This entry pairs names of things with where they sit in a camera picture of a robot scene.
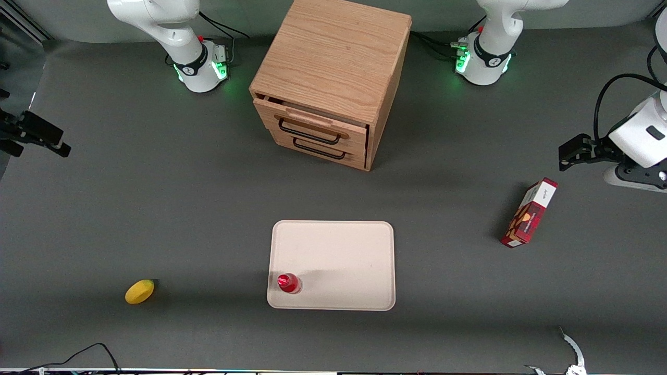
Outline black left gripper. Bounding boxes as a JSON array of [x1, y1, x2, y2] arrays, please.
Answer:
[[559, 133, 667, 183]]

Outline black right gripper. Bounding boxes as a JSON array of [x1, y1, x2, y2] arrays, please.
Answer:
[[0, 109, 71, 158]]

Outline red coke bottle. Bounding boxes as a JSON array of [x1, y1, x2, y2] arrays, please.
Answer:
[[277, 272, 302, 295]]

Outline beige plastic tray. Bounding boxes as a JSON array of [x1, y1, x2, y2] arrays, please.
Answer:
[[266, 220, 397, 311]]

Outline red snack box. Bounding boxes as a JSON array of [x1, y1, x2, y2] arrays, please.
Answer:
[[500, 177, 559, 248]]

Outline yellow lemon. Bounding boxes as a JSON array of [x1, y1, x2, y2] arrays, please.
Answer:
[[125, 279, 156, 305]]

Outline white serrated plastic strip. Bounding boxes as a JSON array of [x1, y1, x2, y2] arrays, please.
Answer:
[[524, 326, 587, 375]]

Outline wooden drawer front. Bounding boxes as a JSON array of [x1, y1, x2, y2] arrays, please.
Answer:
[[253, 96, 369, 157], [269, 128, 367, 171]]

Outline wooden drawer cabinet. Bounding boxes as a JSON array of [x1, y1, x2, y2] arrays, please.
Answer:
[[249, 0, 413, 172]]

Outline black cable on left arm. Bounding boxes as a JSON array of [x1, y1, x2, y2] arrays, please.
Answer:
[[594, 46, 667, 142]]

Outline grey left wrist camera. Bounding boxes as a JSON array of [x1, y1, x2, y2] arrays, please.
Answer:
[[603, 166, 667, 194]]

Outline aluminium frame profile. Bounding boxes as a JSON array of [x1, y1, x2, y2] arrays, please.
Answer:
[[0, 0, 53, 42]]

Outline black cables at left base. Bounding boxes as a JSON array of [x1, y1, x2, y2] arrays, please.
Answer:
[[411, 16, 488, 60]]

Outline black cable at right base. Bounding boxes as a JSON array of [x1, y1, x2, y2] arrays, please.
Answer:
[[198, 9, 251, 66]]

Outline black cable at table edge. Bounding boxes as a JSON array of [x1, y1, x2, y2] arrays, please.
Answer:
[[0, 342, 121, 375]]

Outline black metal drawer handle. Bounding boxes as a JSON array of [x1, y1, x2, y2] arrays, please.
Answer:
[[292, 137, 348, 160], [278, 118, 342, 146]]

